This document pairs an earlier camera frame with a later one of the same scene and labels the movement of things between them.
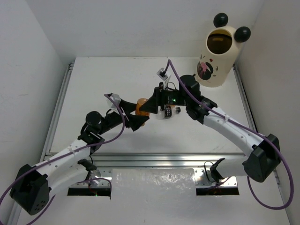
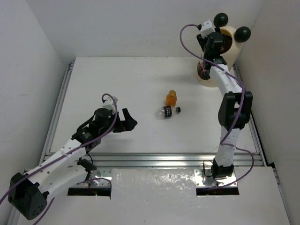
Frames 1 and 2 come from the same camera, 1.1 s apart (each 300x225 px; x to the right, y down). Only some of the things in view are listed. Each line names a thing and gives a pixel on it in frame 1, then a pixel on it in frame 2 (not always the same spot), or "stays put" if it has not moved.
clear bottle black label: (168, 111) stays put
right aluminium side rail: (251, 119) stays put
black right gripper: (152, 104) → (201, 41)
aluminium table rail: (162, 160) stays put
